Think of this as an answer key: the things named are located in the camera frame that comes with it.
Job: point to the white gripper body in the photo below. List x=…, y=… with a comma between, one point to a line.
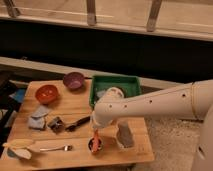
x=99, y=121

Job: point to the orange red pepper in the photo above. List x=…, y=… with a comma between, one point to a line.
x=95, y=142

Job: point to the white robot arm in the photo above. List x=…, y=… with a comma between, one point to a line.
x=192, y=101

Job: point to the metal cup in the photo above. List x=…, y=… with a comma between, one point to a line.
x=90, y=145

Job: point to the grey cloth in tray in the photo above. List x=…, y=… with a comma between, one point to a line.
x=100, y=93

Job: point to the grey sponge block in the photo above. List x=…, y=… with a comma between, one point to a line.
x=124, y=135

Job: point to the green plastic tray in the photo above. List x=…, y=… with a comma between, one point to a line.
x=130, y=85

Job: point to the purple bowl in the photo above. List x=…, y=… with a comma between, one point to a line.
x=73, y=80

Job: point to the small dark metal object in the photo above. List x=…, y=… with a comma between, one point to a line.
x=56, y=125

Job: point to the metal fork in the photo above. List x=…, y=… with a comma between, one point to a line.
x=64, y=148

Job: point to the red bowl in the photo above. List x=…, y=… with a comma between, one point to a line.
x=46, y=94

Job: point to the blue grey cloth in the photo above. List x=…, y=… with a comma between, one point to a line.
x=37, y=119

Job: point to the yellow banana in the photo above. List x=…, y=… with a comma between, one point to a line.
x=19, y=143

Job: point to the black handled tool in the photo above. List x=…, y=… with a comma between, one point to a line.
x=77, y=123

